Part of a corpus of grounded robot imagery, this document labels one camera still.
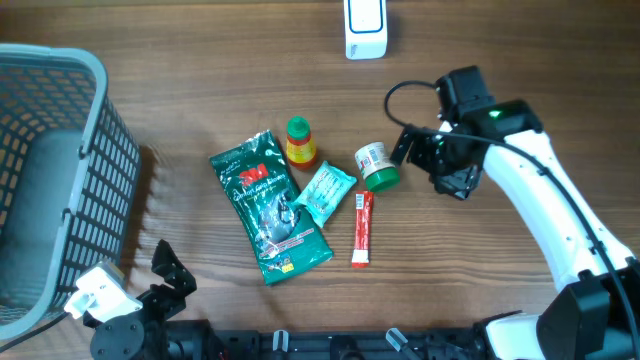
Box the green-lidded white spice jar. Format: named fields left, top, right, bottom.
left=354, top=142, right=400, bottom=193

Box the teal wet wipes packet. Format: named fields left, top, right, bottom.
left=293, top=161, right=357, bottom=228

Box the red stick sachet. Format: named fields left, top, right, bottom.
left=351, top=191, right=374, bottom=268

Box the green 3M wipes pouch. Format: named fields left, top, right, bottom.
left=209, top=130, right=333, bottom=286

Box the sriracha bottle with green cap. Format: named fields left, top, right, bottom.
left=286, top=116, right=317, bottom=169

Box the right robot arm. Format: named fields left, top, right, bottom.
left=391, top=66, right=639, bottom=359

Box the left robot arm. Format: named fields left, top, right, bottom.
left=90, top=240, right=227, bottom=360

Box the white barcode scanner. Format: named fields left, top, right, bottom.
left=343, top=0, right=388, bottom=60

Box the grey plastic shopping basket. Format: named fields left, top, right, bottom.
left=1, top=44, right=141, bottom=340

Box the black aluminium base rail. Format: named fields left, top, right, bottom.
left=167, top=321, right=494, bottom=360

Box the black left camera cable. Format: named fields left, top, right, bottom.
left=0, top=312, right=71, bottom=354

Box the black camera cable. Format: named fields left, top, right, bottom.
left=0, top=312, right=71, bottom=354
left=383, top=80, right=640, bottom=360

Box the black right camera cable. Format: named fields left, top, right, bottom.
left=383, top=80, right=640, bottom=360

